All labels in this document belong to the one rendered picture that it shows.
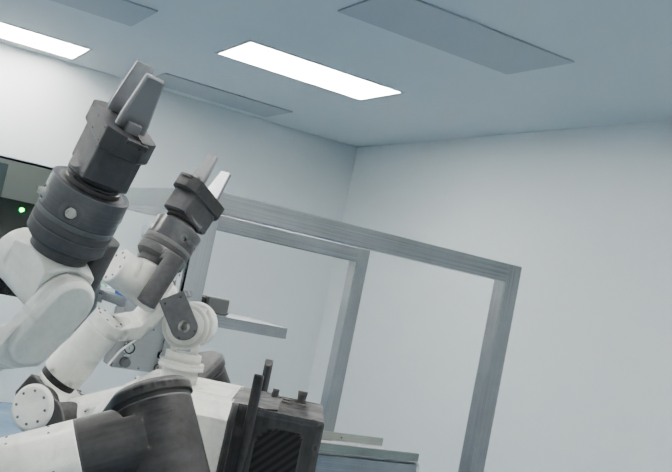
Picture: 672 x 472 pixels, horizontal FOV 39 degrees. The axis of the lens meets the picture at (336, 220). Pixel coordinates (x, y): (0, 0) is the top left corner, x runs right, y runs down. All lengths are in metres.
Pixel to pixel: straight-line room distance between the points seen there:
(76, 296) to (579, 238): 5.67
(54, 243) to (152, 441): 0.25
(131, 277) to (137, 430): 0.55
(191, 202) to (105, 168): 0.66
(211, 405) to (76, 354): 0.47
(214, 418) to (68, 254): 0.32
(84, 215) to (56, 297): 0.09
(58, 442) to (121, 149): 0.34
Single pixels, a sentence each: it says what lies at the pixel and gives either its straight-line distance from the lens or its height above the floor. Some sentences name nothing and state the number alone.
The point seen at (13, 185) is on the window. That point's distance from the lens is 8.36.
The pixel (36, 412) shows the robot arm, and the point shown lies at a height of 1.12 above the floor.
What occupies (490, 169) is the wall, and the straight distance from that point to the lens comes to 7.47.
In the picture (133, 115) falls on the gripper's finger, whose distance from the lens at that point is 0.99.
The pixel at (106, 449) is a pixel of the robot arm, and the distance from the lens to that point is 1.09.
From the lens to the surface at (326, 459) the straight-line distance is 3.70.
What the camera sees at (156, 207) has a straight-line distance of 2.93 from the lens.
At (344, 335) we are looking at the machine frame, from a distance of 3.97.
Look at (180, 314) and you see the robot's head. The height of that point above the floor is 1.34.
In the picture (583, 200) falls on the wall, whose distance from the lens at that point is 6.60.
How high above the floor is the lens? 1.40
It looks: 5 degrees up
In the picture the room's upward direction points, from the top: 12 degrees clockwise
